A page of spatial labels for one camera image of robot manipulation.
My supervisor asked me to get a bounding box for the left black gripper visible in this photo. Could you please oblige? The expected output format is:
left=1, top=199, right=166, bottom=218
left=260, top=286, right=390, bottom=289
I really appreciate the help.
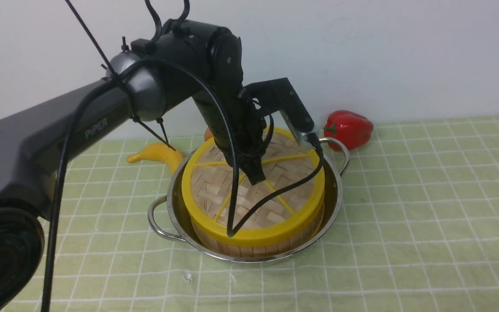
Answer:
left=192, top=87, right=266, bottom=185

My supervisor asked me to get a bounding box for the woven bamboo steamer lid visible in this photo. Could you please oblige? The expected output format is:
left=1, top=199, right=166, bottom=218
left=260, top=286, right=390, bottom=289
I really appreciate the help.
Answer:
left=181, top=127, right=325, bottom=248

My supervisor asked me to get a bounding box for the bamboo steamer basket yellow rim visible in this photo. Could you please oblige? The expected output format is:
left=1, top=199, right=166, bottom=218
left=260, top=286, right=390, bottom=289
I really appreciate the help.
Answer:
left=191, top=204, right=324, bottom=259

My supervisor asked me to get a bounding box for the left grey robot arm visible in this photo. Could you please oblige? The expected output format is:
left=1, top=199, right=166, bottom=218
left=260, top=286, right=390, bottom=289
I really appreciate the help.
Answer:
left=0, top=20, right=265, bottom=310

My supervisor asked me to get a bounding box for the orange bread roll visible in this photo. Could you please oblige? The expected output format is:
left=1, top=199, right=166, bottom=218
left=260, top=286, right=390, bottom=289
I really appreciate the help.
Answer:
left=204, top=128, right=214, bottom=142

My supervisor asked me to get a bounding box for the yellow banana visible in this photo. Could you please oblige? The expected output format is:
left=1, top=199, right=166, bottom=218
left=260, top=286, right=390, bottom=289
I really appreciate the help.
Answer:
left=126, top=143, right=184, bottom=172

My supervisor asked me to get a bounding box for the red bell pepper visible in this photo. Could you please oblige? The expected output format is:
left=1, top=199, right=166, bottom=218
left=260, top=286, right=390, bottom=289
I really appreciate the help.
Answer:
left=323, top=110, right=374, bottom=151

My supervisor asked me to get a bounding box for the green checkered tablecloth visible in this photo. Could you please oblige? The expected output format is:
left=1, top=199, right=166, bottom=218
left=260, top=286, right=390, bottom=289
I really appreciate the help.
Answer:
left=50, top=115, right=499, bottom=312

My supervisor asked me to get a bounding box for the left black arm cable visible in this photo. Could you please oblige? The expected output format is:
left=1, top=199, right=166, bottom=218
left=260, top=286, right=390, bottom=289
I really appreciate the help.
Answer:
left=41, top=0, right=324, bottom=312

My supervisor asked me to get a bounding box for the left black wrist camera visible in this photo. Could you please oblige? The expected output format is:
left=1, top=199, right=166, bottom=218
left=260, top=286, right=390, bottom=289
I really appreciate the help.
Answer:
left=239, top=78, right=320, bottom=151

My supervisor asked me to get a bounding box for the stainless steel two-handled pot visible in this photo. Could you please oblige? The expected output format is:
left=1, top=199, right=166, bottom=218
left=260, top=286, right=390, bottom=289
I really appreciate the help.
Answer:
left=147, top=137, right=350, bottom=265

